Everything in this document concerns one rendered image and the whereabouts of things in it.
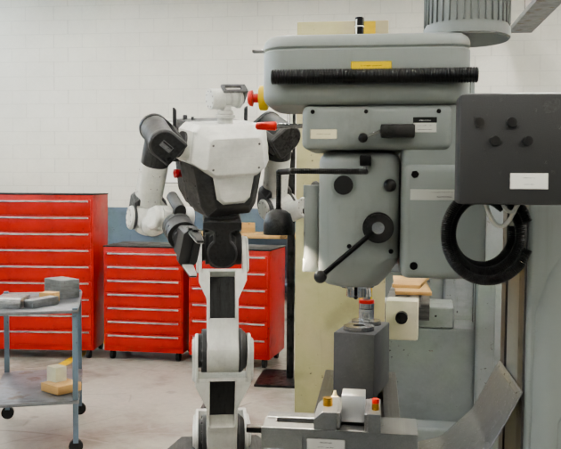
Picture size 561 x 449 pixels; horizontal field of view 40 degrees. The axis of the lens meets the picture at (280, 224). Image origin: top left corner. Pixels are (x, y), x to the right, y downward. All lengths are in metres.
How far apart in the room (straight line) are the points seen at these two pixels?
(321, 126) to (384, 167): 0.17
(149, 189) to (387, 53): 1.05
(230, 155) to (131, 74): 9.09
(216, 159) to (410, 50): 0.91
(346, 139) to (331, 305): 1.96
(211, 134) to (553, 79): 9.03
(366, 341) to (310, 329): 1.47
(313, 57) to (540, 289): 0.71
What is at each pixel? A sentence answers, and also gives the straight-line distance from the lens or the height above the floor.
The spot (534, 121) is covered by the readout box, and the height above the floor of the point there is 1.67.
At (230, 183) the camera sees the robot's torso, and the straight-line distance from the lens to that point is 2.51.
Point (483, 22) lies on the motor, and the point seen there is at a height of 1.91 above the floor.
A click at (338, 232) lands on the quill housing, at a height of 1.44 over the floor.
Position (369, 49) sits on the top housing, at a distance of 1.77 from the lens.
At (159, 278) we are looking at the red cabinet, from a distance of 6.77.
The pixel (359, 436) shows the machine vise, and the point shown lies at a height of 1.00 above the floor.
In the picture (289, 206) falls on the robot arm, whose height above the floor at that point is 1.48.
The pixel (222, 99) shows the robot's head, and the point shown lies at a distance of 2.52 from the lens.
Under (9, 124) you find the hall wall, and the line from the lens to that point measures 12.17.
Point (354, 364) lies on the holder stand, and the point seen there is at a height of 1.04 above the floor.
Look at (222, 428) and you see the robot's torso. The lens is 2.68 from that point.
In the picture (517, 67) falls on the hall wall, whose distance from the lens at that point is 11.15.
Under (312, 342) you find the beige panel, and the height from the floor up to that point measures 0.81.
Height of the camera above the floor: 1.55
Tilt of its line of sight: 3 degrees down
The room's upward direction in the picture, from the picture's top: straight up
